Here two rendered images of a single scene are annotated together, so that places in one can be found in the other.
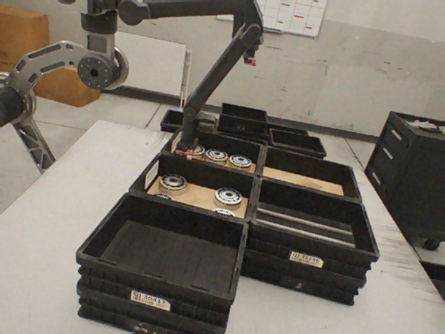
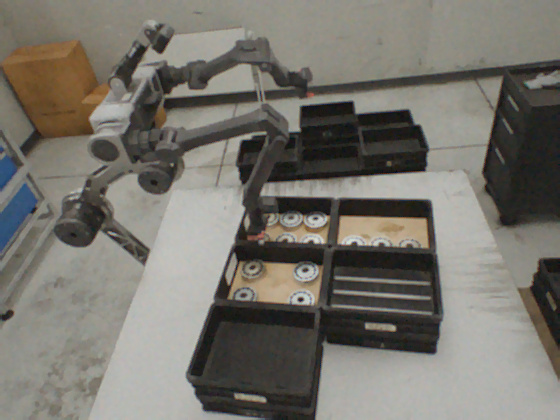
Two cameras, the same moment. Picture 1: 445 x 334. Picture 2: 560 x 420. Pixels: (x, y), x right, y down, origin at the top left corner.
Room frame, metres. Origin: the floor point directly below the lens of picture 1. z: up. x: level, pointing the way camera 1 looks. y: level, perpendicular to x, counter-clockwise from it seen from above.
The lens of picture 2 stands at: (-0.07, -0.23, 2.22)
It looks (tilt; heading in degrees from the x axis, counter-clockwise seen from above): 41 degrees down; 12
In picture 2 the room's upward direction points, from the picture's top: 10 degrees counter-clockwise
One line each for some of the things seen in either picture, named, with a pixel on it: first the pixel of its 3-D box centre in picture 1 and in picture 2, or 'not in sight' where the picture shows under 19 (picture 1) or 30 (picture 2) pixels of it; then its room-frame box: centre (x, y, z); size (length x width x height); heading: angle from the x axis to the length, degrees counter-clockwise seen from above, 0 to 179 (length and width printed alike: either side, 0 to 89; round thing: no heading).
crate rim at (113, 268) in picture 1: (171, 240); (255, 344); (0.73, 0.09, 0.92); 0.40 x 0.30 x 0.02; 85
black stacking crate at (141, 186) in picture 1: (196, 197); (275, 283); (1.03, 0.07, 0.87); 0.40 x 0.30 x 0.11; 85
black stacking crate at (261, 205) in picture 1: (307, 226); (380, 290); (0.99, -0.33, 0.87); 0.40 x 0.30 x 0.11; 85
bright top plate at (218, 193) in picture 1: (228, 196); (305, 271); (1.09, -0.05, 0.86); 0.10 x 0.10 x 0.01
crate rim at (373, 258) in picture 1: (311, 215); (381, 281); (0.99, -0.33, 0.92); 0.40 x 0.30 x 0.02; 85
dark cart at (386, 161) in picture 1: (415, 183); (553, 149); (2.39, -1.47, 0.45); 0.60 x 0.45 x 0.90; 92
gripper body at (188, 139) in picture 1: (188, 137); (256, 219); (1.27, 0.15, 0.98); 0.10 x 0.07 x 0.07; 173
